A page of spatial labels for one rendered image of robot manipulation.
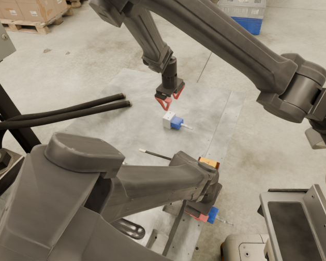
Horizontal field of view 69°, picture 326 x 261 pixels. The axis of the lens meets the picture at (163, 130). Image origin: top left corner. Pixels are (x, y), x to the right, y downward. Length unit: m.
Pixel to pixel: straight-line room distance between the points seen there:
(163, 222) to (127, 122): 0.53
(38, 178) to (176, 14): 0.29
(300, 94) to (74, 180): 0.42
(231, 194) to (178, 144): 0.90
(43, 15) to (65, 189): 4.15
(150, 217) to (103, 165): 0.52
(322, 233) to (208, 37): 0.43
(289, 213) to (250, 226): 1.12
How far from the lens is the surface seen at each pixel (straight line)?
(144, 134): 1.02
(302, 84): 0.51
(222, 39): 0.40
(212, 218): 0.77
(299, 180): 1.99
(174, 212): 0.75
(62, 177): 0.18
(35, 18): 4.40
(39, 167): 0.19
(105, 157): 0.21
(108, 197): 0.23
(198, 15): 0.38
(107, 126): 1.09
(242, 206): 1.76
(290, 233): 0.58
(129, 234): 0.72
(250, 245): 1.37
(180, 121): 1.00
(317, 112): 0.52
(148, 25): 0.56
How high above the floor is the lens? 1.55
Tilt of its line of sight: 47 degrees down
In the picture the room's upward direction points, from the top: 5 degrees counter-clockwise
